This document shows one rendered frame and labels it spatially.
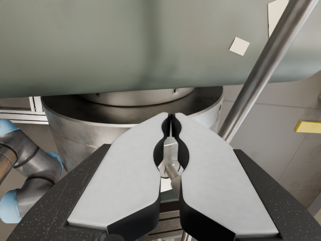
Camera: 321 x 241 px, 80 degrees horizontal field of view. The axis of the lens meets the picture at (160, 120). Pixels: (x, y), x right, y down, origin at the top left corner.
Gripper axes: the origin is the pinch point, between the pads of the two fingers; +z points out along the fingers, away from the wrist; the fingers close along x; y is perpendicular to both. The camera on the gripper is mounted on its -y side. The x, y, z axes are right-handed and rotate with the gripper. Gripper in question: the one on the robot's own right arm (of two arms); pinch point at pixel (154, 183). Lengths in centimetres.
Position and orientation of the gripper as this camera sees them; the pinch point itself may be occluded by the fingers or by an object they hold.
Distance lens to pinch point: 52.8
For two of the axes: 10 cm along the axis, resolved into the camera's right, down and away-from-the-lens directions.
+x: 1.7, 5.0, -8.5
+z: 9.9, -0.6, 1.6
